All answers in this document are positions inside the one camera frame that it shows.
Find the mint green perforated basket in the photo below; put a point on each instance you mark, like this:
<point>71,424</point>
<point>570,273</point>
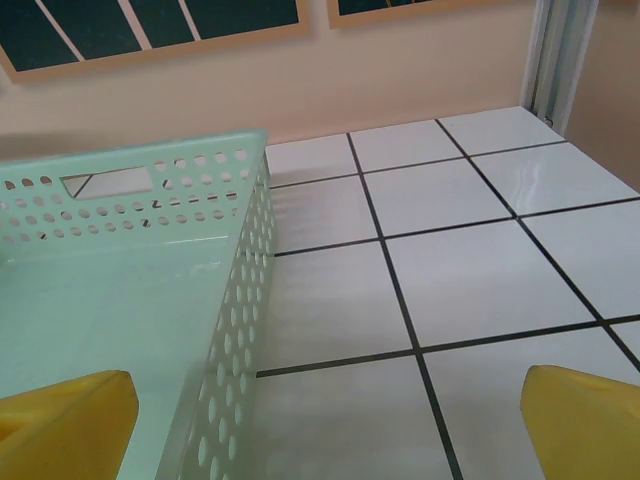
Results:
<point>125,300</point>

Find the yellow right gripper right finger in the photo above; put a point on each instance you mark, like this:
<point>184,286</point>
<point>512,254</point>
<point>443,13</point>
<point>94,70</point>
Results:
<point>585,430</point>

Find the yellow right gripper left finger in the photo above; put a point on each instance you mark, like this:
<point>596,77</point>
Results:
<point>65,430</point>

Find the aluminium frame post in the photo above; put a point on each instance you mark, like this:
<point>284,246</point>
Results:
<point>555,60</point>

